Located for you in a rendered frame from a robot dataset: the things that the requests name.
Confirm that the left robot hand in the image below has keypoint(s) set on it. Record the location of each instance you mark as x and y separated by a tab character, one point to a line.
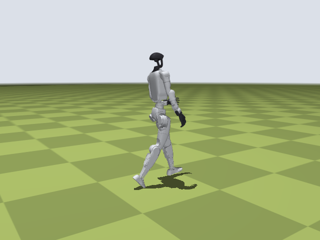
169	103

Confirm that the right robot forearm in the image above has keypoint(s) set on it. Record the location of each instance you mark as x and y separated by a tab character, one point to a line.
172	100

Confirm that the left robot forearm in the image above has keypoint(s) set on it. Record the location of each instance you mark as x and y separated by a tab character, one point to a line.
155	101

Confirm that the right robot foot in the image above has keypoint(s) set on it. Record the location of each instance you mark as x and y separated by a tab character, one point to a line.
139	180

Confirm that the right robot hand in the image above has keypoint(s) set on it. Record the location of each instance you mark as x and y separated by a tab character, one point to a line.
181	118

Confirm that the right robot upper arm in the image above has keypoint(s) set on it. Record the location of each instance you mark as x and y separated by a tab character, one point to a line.
165	76

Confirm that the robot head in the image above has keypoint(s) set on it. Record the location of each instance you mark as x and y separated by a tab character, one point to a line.
156	57

